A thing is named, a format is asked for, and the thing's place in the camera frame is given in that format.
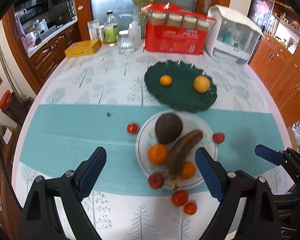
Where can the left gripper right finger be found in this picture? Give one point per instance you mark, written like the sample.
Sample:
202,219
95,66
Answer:
259,220

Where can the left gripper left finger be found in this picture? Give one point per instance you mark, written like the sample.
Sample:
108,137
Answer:
40,218

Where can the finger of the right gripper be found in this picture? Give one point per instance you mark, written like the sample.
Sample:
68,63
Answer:
270,155

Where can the red cherry tomato small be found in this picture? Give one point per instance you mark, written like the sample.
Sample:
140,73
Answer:
190,208

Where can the red cherry tomato large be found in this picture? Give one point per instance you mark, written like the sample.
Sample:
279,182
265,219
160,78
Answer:
179,198

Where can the orange mandarin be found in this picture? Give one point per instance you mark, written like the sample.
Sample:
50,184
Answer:
158,154
188,170

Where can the brown overripe banana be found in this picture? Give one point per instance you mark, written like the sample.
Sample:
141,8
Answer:
178,154

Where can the large yellow orange with sticker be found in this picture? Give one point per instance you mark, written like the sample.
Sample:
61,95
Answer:
201,84

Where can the dark avocado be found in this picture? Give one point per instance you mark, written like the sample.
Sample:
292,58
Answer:
168,128

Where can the small yellow-orange tangerine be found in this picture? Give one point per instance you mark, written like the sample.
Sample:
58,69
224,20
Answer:
165,80

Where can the wooden cabinet right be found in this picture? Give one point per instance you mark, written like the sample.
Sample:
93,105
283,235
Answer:
279,70

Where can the white round printed placemat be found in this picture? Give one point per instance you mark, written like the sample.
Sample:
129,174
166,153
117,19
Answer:
146,139

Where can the dark green scalloped plate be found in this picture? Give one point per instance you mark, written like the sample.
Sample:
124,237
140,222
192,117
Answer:
180,95

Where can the white sterilizer cabinet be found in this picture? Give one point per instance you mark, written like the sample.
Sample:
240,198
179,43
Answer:
233,37

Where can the tree print tablecloth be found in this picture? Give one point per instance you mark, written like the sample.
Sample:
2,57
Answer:
109,78

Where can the red paper cup package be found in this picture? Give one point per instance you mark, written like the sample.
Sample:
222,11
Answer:
171,29

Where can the yellow tin box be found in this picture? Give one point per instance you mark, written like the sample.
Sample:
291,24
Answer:
83,48

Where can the clear drinking glass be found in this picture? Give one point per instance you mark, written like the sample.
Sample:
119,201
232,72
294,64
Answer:
125,42

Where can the white squeeze wash bottle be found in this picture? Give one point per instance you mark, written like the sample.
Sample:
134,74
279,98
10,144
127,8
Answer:
134,31

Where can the small silver can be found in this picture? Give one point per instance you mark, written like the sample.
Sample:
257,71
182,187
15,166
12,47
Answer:
100,34

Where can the white small carton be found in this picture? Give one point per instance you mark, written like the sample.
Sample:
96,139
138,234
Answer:
92,29

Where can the clear bottle green label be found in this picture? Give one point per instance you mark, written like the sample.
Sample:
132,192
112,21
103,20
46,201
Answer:
111,28

